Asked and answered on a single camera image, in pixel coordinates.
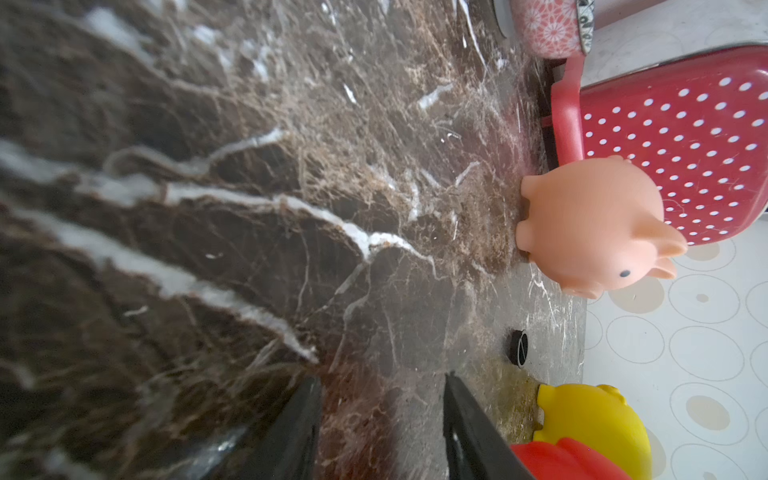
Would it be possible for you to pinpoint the pink piggy bank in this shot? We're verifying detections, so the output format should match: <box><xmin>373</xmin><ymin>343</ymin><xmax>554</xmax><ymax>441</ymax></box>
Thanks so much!
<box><xmin>515</xmin><ymin>156</ymin><xmax>688</xmax><ymax>299</ymax></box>

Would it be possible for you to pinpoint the floral patterned bowl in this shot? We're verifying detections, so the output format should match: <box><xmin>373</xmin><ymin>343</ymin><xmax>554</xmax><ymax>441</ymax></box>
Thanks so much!
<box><xmin>510</xmin><ymin>0</ymin><xmax>595</xmax><ymax>60</ymax></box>

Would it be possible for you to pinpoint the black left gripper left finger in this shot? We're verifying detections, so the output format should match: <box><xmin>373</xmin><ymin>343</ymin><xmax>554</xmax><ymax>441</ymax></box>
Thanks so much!
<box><xmin>239</xmin><ymin>376</ymin><xmax>323</xmax><ymax>480</ymax></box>

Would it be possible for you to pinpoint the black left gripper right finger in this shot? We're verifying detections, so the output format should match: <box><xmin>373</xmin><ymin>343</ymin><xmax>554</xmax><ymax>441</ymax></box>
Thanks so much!
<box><xmin>443</xmin><ymin>372</ymin><xmax>534</xmax><ymax>480</ymax></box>

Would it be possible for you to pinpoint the red polka dot toaster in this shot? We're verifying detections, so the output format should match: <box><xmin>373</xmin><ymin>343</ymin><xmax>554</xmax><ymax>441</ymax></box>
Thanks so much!
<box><xmin>542</xmin><ymin>44</ymin><xmax>767</xmax><ymax>245</ymax></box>

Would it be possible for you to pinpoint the yellow piggy bank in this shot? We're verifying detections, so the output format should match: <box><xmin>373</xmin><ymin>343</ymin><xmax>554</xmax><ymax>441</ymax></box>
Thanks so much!
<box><xmin>533</xmin><ymin>384</ymin><xmax>653</xmax><ymax>479</ymax></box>

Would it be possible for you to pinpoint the black round plug middle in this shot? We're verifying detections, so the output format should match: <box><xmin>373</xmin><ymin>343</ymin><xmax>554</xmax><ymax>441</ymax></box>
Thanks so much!
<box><xmin>506</xmin><ymin>330</ymin><xmax>529</xmax><ymax>367</ymax></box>

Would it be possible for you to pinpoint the red piggy bank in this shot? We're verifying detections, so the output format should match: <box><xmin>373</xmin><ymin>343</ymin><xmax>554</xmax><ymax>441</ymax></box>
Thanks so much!
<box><xmin>510</xmin><ymin>438</ymin><xmax>631</xmax><ymax>480</ymax></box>

